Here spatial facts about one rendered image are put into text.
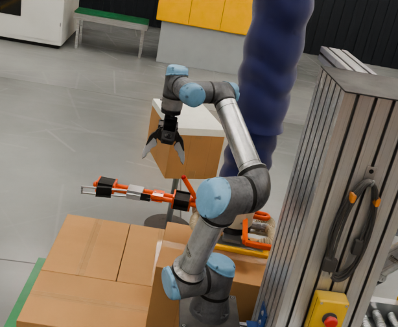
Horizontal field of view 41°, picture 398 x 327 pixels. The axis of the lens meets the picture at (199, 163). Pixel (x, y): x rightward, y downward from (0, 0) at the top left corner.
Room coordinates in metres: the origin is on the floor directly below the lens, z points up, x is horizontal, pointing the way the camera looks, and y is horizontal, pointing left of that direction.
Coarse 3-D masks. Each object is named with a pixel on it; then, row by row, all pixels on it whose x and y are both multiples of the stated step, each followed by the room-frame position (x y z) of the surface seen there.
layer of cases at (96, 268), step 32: (64, 224) 2.77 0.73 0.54; (96, 224) 2.84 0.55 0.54; (128, 224) 2.91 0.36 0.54; (64, 256) 2.46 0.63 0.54; (96, 256) 2.51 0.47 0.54; (128, 256) 2.57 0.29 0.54; (32, 288) 2.15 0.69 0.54; (64, 288) 2.19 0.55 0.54; (96, 288) 2.24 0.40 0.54; (128, 288) 2.29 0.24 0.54; (32, 320) 1.93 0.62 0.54; (64, 320) 1.97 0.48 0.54; (96, 320) 2.01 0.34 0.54; (128, 320) 2.05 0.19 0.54
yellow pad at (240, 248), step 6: (240, 240) 2.09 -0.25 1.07; (216, 246) 2.02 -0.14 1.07; (222, 246) 2.02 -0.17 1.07; (228, 246) 2.03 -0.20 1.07; (234, 246) 2.03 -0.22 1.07; (240, 246) 2.04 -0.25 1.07; (240, 252) 2.02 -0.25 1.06; (246, 252) 2.02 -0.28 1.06; (252, 252) 2.02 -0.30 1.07; (258, 252) 2.03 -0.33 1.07; (264, 252) 2.04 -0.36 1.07
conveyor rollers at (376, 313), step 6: (372, 312) 2.51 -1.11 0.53; (378, 312) 2.49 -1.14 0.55; (390, 312) 2.52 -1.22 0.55; (366, 318) 2.42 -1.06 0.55; (378, 318) 2.45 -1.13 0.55; (390, 318) 2.48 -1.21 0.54; (396, 318) 2.47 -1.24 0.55; (366, 324) 2.37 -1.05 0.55; (378, 324) 2.40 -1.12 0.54; (384, 324) 2.40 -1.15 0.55; (390, 324) 2.45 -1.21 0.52; (396, 324) 2.42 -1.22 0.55
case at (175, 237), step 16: (176, 224) 2.34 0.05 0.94; (176, 240) 2.20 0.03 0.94; (256, 240) 2.34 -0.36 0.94; (160, 256) 2.04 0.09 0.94; (176, 256) 2.07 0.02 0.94; (240, 256) 2.17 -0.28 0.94; (160, 272) 1.96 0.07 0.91; (240, 272) 2.04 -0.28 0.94; (256, 272) 2.06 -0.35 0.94; (160, 288) 1.96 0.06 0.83; (240, 288) 1.96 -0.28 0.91; (256, 288) 1.96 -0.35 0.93; (160, 304) 1.96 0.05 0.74; (176, 304) 1.96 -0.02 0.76; (240, 304) 1.96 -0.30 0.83; (160, 320) 1.96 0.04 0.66; (176, 320) 1.96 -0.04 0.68; (240, 320) 1.96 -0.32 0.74
